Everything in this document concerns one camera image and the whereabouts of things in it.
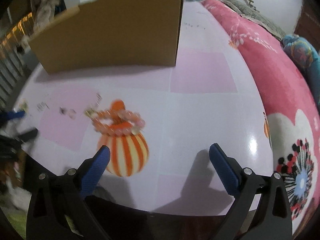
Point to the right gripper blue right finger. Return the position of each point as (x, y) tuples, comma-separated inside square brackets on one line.
[(227, 168)]

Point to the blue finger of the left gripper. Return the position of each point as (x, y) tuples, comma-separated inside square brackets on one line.
[(7, 116)]

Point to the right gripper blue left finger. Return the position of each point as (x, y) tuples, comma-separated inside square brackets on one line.
[(91, 170)]

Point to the pink floral blanket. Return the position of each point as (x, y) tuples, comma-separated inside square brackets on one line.
[(291, 112)]

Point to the pile of clothes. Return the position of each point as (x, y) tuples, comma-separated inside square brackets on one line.
[(45, 13)]

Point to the blue floral quilt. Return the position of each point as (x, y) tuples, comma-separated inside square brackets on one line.
[(306, 58)]

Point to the brown cardboard box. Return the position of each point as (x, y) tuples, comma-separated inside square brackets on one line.
[(110, 33)]

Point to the grey green pillow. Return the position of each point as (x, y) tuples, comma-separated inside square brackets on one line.
[(250, 14)]

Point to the brown wooden door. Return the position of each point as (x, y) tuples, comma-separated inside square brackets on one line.
[(308, 25)]

